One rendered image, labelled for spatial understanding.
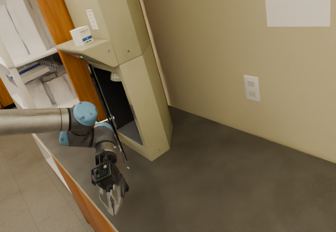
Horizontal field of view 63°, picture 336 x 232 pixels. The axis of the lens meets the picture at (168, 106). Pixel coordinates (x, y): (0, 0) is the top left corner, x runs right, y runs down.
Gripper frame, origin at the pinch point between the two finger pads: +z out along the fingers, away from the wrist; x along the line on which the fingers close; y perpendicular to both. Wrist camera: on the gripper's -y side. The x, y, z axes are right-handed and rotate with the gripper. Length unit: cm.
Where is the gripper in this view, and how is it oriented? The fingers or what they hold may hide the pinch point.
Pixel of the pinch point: (115, 212)
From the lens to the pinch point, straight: 90.9
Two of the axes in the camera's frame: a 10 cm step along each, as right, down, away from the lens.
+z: 2.5, 6.2, -7.4
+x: 9.0, -4.4, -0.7
